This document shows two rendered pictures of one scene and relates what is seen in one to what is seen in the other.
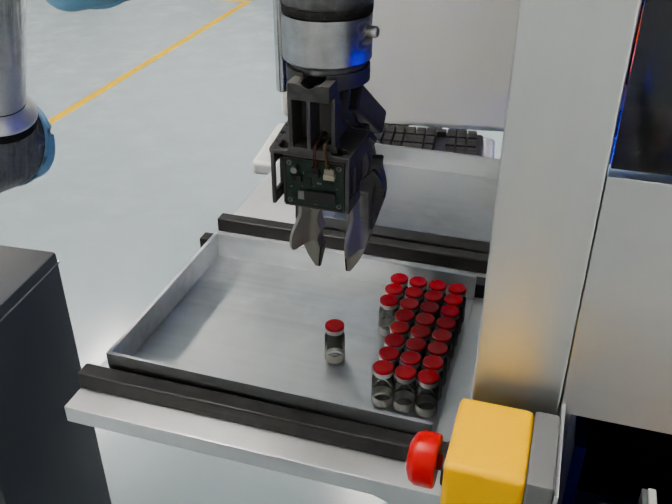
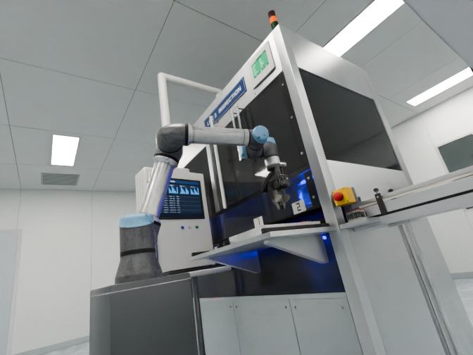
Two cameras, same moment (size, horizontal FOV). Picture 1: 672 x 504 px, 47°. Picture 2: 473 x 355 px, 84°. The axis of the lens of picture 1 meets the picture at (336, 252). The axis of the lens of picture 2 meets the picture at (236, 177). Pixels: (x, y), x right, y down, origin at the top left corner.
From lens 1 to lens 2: 1.30 m
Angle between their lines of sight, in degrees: 73
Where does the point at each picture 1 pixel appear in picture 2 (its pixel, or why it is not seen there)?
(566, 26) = (317, 143)
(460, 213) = not seen: hidden behind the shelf
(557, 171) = (322, 158)
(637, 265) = (333, 170)
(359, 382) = not seen: hidden behind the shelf
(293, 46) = (274, 160)
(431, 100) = (194, 263)
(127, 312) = not seen: outside the picture
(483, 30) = (202, 241)
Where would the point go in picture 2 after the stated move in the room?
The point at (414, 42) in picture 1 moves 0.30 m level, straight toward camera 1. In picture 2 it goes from (187, 246) to (215, 237)
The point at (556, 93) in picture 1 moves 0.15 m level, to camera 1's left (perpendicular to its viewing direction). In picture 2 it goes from (319, 149) to (307, 141)
